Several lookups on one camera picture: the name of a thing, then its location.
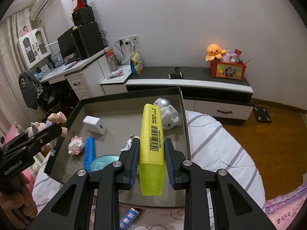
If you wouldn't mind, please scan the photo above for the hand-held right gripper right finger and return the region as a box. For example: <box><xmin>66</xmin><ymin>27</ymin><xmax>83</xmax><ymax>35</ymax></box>
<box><xmin>164</xmin><ymin>138</ymin><xmax>276</xmax><ymax>230</ymax></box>

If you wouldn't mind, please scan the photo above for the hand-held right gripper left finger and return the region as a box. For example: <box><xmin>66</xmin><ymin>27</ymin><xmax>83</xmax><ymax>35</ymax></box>
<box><xmin>29</xmin><ymin>138</ymin><xmax>141</xmax><ymax>230</ymax></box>

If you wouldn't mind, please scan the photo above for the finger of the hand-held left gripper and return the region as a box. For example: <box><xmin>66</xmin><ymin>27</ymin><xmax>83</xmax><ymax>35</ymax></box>
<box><xmin>0</xmin><ymin>123</ymin><xmax>63</xmax><ymax>157</ymax></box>

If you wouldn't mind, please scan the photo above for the small doll figure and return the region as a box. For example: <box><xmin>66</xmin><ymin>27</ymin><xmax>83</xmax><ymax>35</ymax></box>
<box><xmin>25</xmin><ymin>111</ymin><xmax>68</xmax><ymax>154</ymax></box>

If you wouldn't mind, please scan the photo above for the white paper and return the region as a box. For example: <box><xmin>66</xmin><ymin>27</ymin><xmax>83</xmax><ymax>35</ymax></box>
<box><xmin>120</xmin><ymin>135</ymin><xmax>135</xmax><ymax>152</ymax></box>

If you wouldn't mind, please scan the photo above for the yellow highlighter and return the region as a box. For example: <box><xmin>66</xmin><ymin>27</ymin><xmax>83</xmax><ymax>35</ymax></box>
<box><xmin>138</xmin><ymin>103</ymin><xmax>166</xmax><ymax>196</ymax></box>

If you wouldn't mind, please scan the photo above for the teal round disc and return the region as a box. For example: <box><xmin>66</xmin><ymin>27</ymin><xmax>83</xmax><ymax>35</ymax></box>
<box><xmin>90</xmin><ymin>154</ymin><xmax>120</xmax><ymax>172</ymax></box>

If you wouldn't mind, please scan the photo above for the pink block toy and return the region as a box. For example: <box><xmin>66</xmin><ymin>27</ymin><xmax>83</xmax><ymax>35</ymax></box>
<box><xmin>68</xmin><ymin>135</ymin><xmax>85</xmax><ymax>156</ymax></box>

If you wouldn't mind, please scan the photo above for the small white box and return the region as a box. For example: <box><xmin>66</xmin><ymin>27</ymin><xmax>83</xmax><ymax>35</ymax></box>
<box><xmin>83</xmin><ymin>116</ymin><xmax>107</xmax><ymax>135</ymax></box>

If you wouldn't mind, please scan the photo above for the white astronaut toy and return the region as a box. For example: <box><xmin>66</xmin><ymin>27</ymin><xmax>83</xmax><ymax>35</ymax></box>
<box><xmin>153</xmin><ymin>97</ymin><xmax>181</xmax><ymax>130</ymax></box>

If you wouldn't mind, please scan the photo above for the pink tray box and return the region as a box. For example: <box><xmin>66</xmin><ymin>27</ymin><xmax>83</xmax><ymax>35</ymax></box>
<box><xmin>44</xmin><ymin>87</ymin><xmax>192</xmax><ymax>208</ymax></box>

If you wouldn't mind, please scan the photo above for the person's left hand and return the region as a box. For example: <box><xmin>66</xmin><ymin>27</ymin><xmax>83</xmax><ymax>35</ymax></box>
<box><xmin>0</xmin><ymin>172</ymin><xmax>39</xmax><ymax>224</ymax></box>

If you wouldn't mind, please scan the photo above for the black office chair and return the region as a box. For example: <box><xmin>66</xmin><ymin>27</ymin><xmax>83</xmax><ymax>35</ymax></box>
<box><xmin>38</xmin><ymin>86</ymin><xmax>75</xmax><ymax>120</ymax></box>

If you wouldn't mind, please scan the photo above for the white striped quilt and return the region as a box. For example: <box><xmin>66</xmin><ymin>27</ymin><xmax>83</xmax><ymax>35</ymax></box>
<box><xmin>32</xmin><ymin>110</ymin><xmax>266</xmax><ymax>230</ymax></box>

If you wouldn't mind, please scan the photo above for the grey patterned jacket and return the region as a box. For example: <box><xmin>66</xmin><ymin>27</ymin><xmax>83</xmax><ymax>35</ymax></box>
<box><xmin>19</xmin><ymin>71</ymin><xmax>47</xmax><ymax>109</ymax></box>

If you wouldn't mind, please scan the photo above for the blue candy strip packet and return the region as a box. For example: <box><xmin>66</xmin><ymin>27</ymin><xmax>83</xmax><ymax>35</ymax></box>
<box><xmin>119</xmin><ymin>207</ymin><xmax>142</xmax><ymax>230</ymax></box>

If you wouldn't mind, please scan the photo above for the beige curtain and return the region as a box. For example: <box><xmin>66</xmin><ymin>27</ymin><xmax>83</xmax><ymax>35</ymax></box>
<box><xmin>0</xmin><ymin>7</ymin><xmax>31</xmax><ymax>137</ymax></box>

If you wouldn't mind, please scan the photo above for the white desk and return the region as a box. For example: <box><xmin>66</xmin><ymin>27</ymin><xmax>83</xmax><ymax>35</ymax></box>
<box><xmin>36</xmin><ymin>47</ymin><xmax>127</xmax><ymax>101</ymax></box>

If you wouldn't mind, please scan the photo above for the white nightstand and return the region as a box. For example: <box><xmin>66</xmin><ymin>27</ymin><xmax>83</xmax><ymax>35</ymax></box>
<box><xmin>100</xmin><ymin>66</ymin><xmax>132</xmax><ymax>96</ymax></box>

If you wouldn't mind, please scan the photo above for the white glass-door cabinet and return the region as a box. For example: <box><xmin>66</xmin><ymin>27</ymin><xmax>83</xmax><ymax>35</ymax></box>
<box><xmin>19</xmin><ymin>26</ymin><xmax>52</xmax><ymax>70</ymax></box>

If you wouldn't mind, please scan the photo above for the black massage gun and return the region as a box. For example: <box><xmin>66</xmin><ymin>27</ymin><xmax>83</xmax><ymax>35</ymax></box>
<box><xmin>168</xmin><ymin>67</ymin><xmax>183</xmax><ymax>80</ymax></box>

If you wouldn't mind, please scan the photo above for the black and white low cabinet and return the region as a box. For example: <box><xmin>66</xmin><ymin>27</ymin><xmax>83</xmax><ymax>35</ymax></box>
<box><xmin>125</xmin><ymin>66</ymin><xmax>255</xmax><ymax>126</ymax></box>

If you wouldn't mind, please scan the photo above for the black computer monitor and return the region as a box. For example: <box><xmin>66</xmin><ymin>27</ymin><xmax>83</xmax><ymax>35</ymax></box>
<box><xmin>57</xmin><ymin>27</ymin><xmax>79</xmax><ymax>59</ymax></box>

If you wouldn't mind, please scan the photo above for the clear bottle with red cap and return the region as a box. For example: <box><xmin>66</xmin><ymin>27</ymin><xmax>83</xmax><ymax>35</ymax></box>
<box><xmin>106</xmin><ymin>50</ymin><xmax>119</xmax><ymax>72</ymax></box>

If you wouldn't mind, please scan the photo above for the blue snack bag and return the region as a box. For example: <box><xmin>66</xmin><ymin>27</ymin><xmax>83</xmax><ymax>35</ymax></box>
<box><xmin>130</xmin><ymin>51</ymin><xmax>144</xmax><ymax>75</ymax></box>

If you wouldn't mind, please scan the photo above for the black computer tower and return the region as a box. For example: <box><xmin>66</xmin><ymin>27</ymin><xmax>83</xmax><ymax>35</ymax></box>
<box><xmin>73</xmin><ymin>21</ymin><xmax>105</xmax><ymax>60</ymax></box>

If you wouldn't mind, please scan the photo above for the black bathroom scale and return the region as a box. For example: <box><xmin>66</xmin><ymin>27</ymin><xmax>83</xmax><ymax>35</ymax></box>
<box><xmin>254</xmin><ymin>106</ymin><xmax>272</xmax><ymax>123</ymax></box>

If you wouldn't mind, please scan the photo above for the red toy box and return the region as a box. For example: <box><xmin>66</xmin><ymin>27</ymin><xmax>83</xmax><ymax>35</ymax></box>
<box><xmin>210</xmin><ymin>60</ymin><xmax>247</xmax><ymax>81</ymax></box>

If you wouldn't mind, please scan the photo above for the small cream webcam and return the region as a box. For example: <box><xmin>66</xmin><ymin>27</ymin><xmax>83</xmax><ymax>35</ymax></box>
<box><xmin>69</xmin><ymin>13</ymin><xmax>78</xmax><ymax>30</ymax></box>

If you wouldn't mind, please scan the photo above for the orange octopus plush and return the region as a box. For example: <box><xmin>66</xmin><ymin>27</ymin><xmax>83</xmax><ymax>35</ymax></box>
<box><xmin>205</xmin><ymin>44</ymin><xmax>227</xmax><ymax>62</ymax></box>

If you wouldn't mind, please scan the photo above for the purple plush toy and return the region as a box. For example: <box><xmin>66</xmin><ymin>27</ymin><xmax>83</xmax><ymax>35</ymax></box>
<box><xmin>221</xmin><ymin>49</ymin><xmax>234</xmax><ymax>63</ymax></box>

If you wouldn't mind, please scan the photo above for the black speaker box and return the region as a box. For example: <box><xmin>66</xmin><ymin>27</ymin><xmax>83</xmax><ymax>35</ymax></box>
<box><xmin>72</xmin><ymin>6</ymin><xmax>94</xmax><ymax>26</ymax></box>

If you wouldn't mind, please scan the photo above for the pink printed blanket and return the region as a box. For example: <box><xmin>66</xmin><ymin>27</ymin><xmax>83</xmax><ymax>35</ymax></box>
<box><xmin>265</xmin><ymin>186</ymin><xmax>307</xmax><ymax>230</ymax></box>

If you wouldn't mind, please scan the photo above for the white air conditioner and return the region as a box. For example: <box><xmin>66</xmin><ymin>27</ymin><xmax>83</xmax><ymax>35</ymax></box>
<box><xmin>30</xmin><ymin>0</ymin><xmax>56</xmax><ymax>20</ymax></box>

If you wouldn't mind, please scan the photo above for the red paper bag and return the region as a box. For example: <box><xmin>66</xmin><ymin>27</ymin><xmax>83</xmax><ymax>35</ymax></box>
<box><xmin>73</xmin><ymin>0</ymin><xmax>88</xmax><ymax>11</ymax></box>

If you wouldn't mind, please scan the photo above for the white wooden bed frame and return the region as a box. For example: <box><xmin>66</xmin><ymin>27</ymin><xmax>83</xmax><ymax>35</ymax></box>
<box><xmin>34</xmin><ymin>153</ymin><xmax>48</xmax><ymax>173</ymax></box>

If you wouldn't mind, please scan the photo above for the black charger cable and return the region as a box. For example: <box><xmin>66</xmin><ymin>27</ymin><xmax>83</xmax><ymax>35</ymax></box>
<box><xmin>114</xmin><ymin>41</ymin><xmax>135</xmax><ymax>66</ymax></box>

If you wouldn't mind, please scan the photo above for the white wall socket strip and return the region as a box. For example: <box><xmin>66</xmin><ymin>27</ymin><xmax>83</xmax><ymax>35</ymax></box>
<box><xmin>117</xmin><ymin>35</ymin><xmax>139</xmax><ymax>43</ymax></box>

